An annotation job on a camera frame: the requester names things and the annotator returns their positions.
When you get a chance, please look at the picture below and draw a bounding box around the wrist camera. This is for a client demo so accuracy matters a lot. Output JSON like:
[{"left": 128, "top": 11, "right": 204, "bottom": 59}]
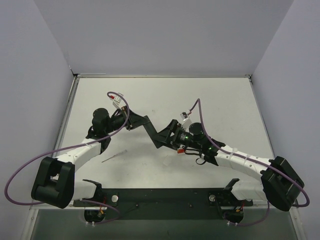
[
  {"left": 109, "top": 92, "right": 123, "bottom": 108},
  {"left": 180, "top": 112, "right": 192, "bottom": 130}
]

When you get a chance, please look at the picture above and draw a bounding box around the white red remote control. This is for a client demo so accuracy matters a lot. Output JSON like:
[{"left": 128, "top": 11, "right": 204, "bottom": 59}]
[{"left": 176, "top": 148, "right": 186, "bottom": 155}]

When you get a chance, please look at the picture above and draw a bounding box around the aluminium rail frame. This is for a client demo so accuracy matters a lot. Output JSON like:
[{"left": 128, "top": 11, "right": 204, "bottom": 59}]
[{"left": 22, "top": 76, "right": 298, "bottom": 240}]

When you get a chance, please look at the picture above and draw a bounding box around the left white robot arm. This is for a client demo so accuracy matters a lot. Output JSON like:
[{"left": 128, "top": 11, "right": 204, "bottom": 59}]
[{"left": 31, "top": 106, "right": 150, "bottom": 209}]

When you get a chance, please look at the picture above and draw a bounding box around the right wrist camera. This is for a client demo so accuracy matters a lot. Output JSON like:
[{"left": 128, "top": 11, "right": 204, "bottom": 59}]
[{"left": 180, "top": 112, "right": 192, "bottom": 130}]

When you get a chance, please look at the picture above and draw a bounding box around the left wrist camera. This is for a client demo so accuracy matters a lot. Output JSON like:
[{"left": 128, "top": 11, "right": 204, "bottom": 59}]
[{"left": 109, "top": 92, "right": 123, "bottom": 108}]

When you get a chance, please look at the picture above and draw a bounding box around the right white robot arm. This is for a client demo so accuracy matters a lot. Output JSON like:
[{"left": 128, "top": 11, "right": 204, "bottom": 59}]
[{"left": 150, "top": 119, "right": 305, "bottom": 212}]

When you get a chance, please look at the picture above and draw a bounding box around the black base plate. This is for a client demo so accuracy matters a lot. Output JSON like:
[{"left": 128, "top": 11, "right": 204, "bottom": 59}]
[{"left": 72, "top": 187, "right": 253, "bottom": 223}]

